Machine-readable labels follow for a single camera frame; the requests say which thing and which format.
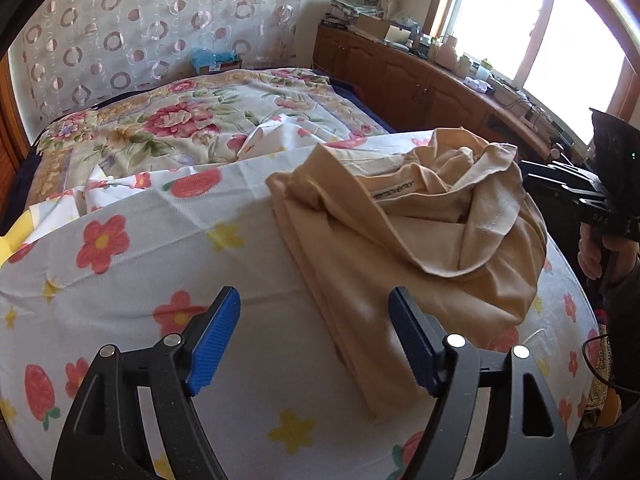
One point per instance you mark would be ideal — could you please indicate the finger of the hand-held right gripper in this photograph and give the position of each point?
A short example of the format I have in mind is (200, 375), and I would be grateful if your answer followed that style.
(575, 196)
(560, 174)

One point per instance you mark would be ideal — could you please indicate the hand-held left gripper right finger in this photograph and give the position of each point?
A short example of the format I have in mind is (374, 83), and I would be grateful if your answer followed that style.
(412, 345)

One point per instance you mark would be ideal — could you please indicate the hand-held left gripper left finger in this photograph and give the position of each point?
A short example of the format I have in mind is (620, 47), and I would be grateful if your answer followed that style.
(215, 345)

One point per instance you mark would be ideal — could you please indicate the beige printed t-shirt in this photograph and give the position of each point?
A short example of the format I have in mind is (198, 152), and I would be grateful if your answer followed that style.
(400, 260)

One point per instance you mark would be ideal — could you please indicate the person's right hand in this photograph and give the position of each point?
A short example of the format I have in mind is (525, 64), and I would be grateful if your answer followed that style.
(592, 255)

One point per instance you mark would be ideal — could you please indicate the white red-flower bed sheet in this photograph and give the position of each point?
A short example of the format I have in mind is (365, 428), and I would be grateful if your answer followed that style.
(150, 260)

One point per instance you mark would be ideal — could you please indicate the white crumpled cloth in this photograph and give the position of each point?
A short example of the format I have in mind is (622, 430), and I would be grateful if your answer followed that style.
(476, 85)

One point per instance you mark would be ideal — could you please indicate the window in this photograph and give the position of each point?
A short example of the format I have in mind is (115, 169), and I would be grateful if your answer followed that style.
(525, 25)

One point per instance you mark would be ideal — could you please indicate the white plastic jug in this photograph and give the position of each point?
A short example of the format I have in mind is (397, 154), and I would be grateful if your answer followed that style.
(446, 52)

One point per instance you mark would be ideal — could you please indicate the long wooden cabinet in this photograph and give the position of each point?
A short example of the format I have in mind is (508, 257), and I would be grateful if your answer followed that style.
(400, 80)

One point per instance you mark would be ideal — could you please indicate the patterned yellow cloth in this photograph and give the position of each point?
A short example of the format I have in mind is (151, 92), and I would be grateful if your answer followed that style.
(602, 400)

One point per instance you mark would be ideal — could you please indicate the small white box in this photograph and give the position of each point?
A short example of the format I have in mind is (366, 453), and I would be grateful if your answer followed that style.
(400, 35)

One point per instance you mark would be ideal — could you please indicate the yellow plush toy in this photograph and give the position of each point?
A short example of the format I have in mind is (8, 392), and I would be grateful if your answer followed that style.
(10, 245)

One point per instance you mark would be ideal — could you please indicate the pink floral quilt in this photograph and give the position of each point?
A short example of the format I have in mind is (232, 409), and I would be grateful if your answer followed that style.
(175, 120)

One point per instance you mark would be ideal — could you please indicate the cardboard box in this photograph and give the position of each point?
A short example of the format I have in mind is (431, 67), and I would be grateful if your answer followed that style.
(372, 27)

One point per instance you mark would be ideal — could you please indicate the stack of papers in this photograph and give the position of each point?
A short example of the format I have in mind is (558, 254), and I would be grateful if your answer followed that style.
(350, 9)

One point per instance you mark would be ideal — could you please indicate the blue plastic bag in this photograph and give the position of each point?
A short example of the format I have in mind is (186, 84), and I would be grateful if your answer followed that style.
(215, 60)

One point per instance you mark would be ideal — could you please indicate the wooden louvred wardrobe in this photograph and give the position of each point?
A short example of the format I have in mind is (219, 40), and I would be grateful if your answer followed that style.
(10, 135)

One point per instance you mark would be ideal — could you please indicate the sheer circle-patterned curtain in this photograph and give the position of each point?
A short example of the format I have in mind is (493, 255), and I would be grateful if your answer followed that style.
(150, 25)

